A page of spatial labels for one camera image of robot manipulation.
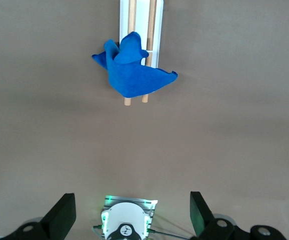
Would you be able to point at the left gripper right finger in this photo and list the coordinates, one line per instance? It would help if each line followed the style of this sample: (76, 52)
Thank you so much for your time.
(209, 225)

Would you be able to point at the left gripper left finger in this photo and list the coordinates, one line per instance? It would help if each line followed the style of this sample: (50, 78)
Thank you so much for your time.
(57, 220)

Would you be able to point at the blue microfibre towel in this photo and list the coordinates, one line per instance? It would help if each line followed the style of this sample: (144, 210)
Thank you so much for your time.
(134, 77)

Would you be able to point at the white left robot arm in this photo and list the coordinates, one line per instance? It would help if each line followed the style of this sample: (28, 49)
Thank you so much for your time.
(127, 215)

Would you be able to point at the white rack with wooden bars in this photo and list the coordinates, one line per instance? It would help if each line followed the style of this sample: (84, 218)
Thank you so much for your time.
(140, 20)

